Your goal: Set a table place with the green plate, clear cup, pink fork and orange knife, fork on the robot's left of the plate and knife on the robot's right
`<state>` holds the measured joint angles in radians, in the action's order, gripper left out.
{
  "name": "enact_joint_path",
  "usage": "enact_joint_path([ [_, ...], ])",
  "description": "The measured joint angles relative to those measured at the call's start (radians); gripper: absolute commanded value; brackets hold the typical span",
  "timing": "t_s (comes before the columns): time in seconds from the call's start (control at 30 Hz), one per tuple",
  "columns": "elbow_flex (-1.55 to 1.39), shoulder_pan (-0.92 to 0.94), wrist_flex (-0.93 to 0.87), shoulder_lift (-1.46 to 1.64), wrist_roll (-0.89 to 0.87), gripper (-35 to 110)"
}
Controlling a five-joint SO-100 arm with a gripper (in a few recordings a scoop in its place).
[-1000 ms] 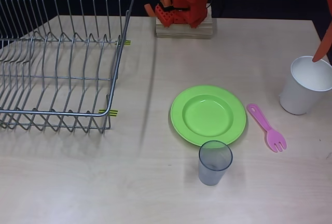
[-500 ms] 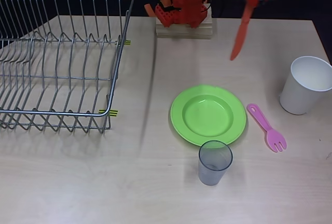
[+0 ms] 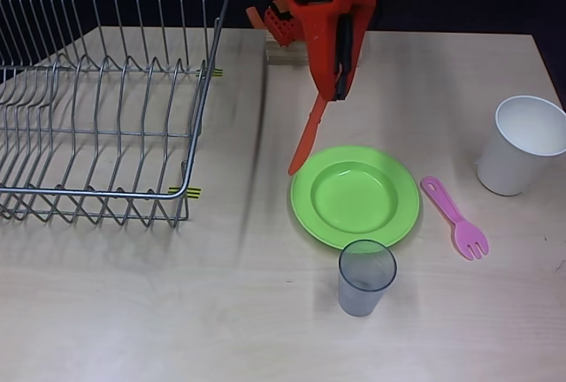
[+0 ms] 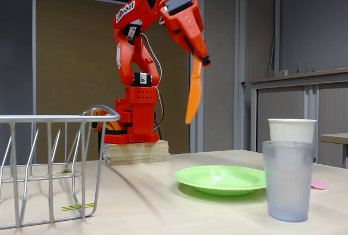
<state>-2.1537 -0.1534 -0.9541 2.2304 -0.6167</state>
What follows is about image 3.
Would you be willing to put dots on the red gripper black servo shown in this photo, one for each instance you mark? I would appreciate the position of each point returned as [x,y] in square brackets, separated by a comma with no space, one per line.
[326,24]

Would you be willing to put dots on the orange plastic knife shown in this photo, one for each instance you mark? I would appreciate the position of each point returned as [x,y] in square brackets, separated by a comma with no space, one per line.
[309,130]

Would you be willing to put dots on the green plastic plate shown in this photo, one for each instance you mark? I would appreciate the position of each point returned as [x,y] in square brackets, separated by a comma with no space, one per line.
[354,196]

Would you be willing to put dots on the pink plastic fork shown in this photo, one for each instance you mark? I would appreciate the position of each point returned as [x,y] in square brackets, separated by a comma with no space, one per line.
[446,205]

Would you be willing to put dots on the translucent grey plastic cup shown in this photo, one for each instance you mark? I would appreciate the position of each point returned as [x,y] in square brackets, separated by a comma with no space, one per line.
[367,293]

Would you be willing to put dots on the wooden base block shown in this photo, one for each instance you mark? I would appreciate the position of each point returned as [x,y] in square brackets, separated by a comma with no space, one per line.
[283,55]

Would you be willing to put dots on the short yellow black tape marker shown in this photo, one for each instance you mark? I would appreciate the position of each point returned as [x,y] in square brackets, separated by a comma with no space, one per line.
[218,73]

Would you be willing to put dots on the white paper cup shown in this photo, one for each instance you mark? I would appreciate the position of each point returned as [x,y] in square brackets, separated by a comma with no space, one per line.
[508,165]

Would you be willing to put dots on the long yellow black tape marker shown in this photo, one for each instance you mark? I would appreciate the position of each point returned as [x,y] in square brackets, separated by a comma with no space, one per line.
[188,193]

